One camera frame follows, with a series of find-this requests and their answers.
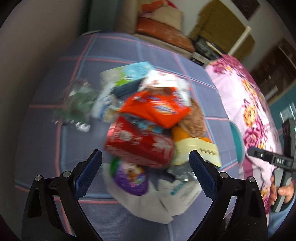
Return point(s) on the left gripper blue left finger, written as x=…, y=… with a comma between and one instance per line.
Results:
x=85, y=172

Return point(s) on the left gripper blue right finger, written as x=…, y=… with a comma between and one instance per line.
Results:
x=205, y=174

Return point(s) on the clear green plastic wrapper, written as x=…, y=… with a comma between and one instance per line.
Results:
x=77, y=105

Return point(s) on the light blue snack wrapper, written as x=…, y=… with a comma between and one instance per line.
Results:
x=106, y=107

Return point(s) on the orange snack bag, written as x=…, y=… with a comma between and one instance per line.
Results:
x=163, y=106

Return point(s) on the blue green milk carton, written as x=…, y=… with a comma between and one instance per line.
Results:
x=125, y=79

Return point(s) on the white medicine box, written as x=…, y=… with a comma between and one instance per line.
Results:
x=178, y=196

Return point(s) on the teal plastic trash bin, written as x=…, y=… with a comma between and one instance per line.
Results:
x=238, y=141

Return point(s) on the person right hand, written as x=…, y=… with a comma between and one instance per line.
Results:
x=286, y=191

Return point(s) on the yellow cream snack wrapper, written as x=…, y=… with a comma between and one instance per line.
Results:
x=207, y=150

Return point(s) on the purple jelly cup lid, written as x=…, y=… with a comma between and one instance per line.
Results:
x=129, y=177

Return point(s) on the grey plaid tablecloth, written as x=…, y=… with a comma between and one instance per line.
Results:
x=48, y=150

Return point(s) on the blue right sleeve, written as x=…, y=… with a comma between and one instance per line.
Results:
x=277, y=218

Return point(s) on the red snack packet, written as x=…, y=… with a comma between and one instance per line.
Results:
x=141, y=147

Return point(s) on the white paper sheet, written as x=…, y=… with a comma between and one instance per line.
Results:
x=147, y=206

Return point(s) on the pink floral bed quilt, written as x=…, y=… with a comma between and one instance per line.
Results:
x=246, y=106

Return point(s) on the white patterned small wrapper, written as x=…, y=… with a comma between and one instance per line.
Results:
x=157, y=79

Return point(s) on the black white electronics box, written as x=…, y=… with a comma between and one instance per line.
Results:
x=205, y=51

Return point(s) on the white pole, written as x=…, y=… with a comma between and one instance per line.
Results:
x=240, y=41

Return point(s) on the leopard print cloth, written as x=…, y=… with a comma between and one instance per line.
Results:
x=217, y=24

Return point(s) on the orange leather seat cushion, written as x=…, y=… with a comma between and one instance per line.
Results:
x=163, y=32

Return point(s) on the beige pillow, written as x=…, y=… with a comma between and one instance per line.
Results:
x=169, y=16

